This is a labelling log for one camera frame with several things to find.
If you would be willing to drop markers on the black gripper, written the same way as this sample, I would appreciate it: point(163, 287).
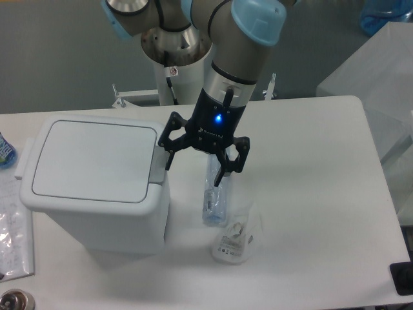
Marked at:
point(213, 129)

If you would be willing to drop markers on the grey trash can push button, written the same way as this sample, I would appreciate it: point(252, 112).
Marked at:
point(158, 165)

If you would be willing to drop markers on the white trash can lid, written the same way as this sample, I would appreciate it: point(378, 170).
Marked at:
point(95, 161)

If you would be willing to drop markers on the white plastic trash can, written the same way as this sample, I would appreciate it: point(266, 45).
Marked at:
point(108, 226)

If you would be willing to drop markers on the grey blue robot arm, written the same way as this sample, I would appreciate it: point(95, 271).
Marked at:
point(179, 32)

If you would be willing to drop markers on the clear plastic water bottle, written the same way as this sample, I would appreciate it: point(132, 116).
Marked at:
point(215, 199)

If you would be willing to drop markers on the crumpled clear plastic bag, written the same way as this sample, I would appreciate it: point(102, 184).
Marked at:
point(241, 238)

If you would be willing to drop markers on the blue green bottle at edge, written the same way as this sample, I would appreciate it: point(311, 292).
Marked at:
point(8, 154)

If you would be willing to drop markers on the blue water jug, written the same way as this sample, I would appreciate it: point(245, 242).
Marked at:
point(376, 14)

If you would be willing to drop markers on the paper sheet in plastic sleeve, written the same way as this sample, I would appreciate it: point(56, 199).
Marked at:
point(17, 242)

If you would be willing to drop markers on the black device at edge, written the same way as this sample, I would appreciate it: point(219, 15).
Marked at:
point(402, 277)

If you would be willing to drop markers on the round metal object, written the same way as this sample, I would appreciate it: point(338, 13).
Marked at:
point(16, 299)

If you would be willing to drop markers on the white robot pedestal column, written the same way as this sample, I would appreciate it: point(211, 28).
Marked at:
point(181, 85)

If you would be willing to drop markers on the white pedestal base bracket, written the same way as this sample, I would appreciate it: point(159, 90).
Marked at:
point(129, 98)

